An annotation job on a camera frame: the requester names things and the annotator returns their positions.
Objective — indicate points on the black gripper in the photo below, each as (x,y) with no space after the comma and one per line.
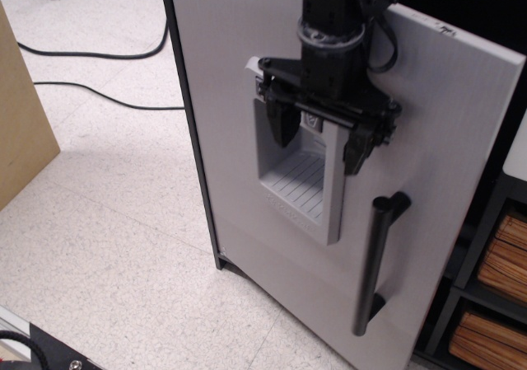
(330,81)

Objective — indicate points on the grey toy fridge door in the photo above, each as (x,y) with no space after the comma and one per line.
(329,172)

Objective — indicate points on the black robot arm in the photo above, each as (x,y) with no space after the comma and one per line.
(327,20)

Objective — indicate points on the white counter top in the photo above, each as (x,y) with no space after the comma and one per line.
(515,164)

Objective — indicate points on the upper woven basket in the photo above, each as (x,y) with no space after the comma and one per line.
(503,267)

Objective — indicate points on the woven basket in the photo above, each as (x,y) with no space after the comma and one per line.
(503,267)
(487,343)

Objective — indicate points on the lower woven basket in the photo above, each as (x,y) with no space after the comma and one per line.
(487,343)

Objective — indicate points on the light wooden board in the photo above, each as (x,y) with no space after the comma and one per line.
(28,143)

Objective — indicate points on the black door handle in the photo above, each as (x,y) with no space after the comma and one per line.
(385,211)

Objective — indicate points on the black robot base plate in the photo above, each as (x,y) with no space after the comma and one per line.
(58,354)

